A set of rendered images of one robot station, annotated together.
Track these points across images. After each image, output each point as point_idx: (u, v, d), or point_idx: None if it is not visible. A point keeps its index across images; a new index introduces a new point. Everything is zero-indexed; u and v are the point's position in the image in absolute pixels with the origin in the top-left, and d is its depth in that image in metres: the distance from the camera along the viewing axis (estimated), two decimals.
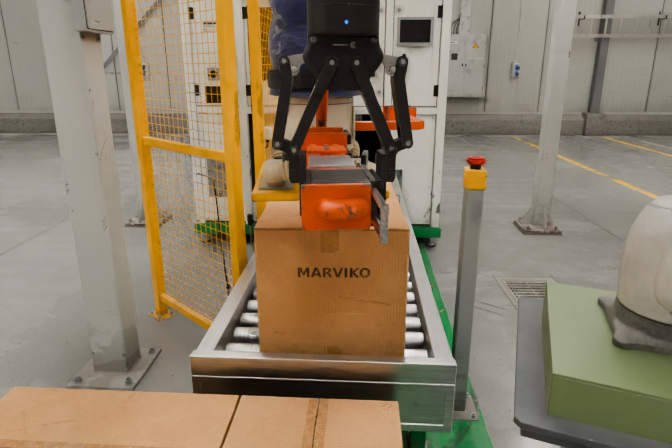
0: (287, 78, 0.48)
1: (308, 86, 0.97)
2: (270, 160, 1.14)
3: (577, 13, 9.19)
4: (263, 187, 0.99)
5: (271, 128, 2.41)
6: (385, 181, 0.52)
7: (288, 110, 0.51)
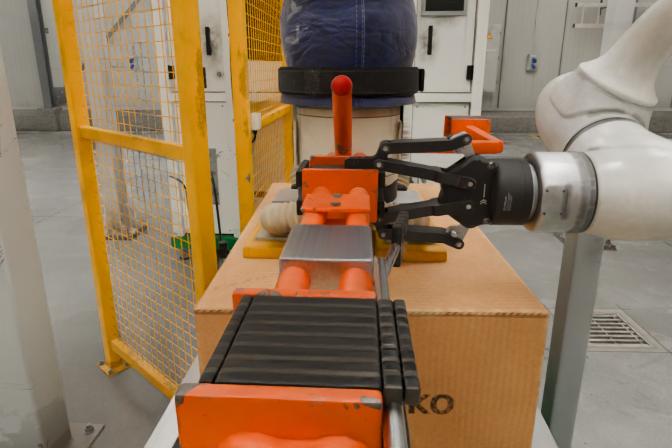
0: (441, 231, 0.55)
1: (330, 91, 0.65)
2: (283, 191, 0.83)
3: (599, 1, 8.52)
4: (261, 237, 0.68)
5: (260, 115, 1.74)
6: None
7: (414, 231, 0.53)
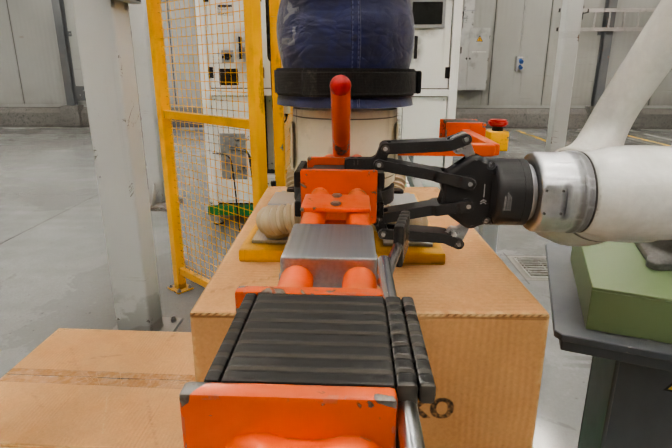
0: (441, 231, 0.55)
1: (327, 92, 0.65)
2: (279, 194, 0.82)
3: None
4: (257, 240, 0.67)
5: None
6: None
7: (414, 231, 0.53)
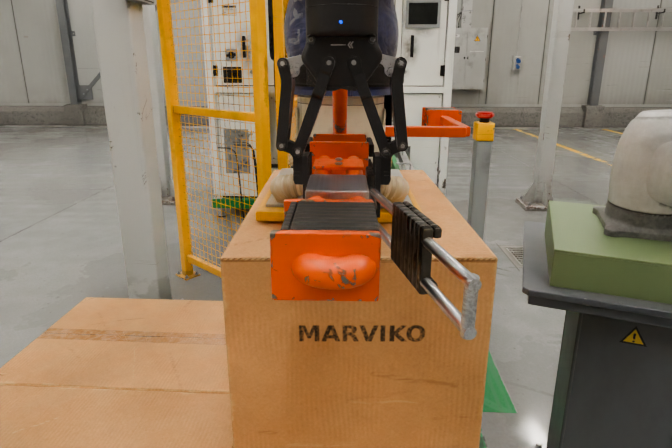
0: (287, 80, 0.49)
1: None
2: (285, 170, 0.97)
3: (577, 7, 9.37)
4: (270, 204, 0.82)
5: None
6: (379, 184, 0.51)
7: (292, 111, 0.52)
